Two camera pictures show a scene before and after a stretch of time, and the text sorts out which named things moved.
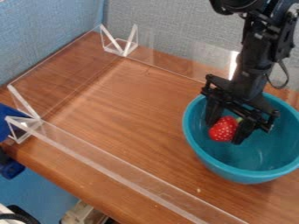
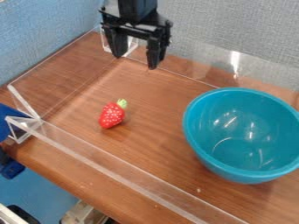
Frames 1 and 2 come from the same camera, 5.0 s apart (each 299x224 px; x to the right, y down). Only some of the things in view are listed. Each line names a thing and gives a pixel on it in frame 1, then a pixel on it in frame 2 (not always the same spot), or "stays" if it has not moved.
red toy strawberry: x=223 y=129 → x=112 y=114
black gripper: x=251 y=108 → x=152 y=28
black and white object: x=12 y=214 stays
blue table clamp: x=10 y=168 stays
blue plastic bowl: x=266 y=157 stays
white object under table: x=82 y=213 stays
